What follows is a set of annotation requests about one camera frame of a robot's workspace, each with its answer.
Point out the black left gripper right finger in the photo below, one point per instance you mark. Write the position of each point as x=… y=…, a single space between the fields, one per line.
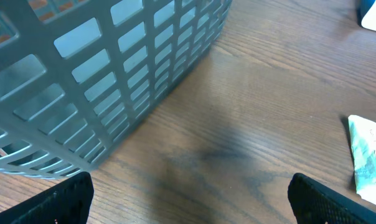
x=313 y=202

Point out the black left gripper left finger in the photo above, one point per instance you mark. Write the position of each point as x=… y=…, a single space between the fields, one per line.
x=66 y=202

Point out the mint green wipes pack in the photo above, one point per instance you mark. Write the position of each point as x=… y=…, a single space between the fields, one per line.
x=363 y=147

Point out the grey plastic mesh basket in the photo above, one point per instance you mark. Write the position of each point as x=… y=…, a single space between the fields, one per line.
x=77 y=77

